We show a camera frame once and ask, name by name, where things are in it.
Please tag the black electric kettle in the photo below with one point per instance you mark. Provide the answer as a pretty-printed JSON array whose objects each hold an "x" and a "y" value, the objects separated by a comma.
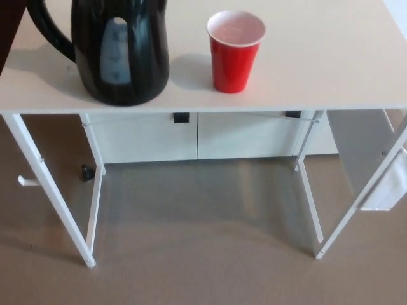
[{"x": 140, "y": 47}]

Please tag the red plastic cup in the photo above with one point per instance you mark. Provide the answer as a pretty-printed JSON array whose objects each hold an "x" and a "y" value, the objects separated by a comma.
[{"x": 230, "y": 63}]

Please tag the white cabinet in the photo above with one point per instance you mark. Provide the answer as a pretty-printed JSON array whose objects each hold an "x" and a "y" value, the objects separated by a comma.
[{"x": 143, "y": 139}]

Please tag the white metal-framed table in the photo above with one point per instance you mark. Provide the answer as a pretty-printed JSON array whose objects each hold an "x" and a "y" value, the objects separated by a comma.
[{"x": 286, "y": 79}]

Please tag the small black doorstop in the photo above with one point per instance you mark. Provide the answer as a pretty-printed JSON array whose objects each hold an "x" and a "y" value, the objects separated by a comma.
[{"x": 86, "y": 174}]

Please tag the white table side hook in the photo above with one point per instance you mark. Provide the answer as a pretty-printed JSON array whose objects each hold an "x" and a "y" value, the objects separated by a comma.
[{"x": 27, "y": 181}]

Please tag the dark brown door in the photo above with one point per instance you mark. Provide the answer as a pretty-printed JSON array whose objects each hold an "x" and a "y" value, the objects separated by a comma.
[{"x": 11, "y": 31}]

